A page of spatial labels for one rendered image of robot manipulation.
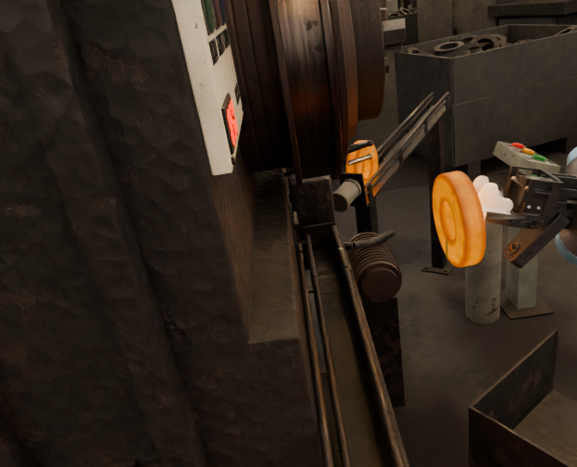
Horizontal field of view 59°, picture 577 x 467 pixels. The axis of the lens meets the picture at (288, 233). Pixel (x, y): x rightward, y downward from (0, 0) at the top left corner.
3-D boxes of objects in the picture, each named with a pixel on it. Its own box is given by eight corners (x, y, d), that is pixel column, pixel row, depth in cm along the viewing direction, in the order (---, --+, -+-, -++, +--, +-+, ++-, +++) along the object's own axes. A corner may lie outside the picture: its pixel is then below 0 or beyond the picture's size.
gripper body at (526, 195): (507, 164, 84) (575, 171, 85) (491, 212, 87) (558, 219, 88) (528, 179, 77) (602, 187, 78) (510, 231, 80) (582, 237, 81)
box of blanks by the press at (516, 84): (453, 186, 305) (451, 52, 272) (388, 154, 378) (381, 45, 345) (593, 147, 326) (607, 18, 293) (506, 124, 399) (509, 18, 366)
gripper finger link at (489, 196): (457, 176, 80) (513, 182, 81) (448, 210, 83) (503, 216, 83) (465, 183, 77) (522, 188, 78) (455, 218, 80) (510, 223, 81)
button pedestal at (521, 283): (513, 324, 183) (520, 162, 157) (486, 289, 205) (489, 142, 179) (557, 318, 183) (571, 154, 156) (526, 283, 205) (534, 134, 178)
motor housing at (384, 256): (370, 419, 154) (353, 268, 131) (358, 371, 174) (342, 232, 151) (413, 412, 154) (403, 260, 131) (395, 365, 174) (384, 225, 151)
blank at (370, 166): (358, 202, 154) (369, 203, 152) (340, 175, 142) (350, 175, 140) (372, 159, 159) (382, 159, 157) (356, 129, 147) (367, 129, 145)
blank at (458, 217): (466, 203, 73) (489, 199, 73) (431, 158, 86) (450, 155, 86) (464, 286, 81) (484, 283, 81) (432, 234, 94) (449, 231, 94)
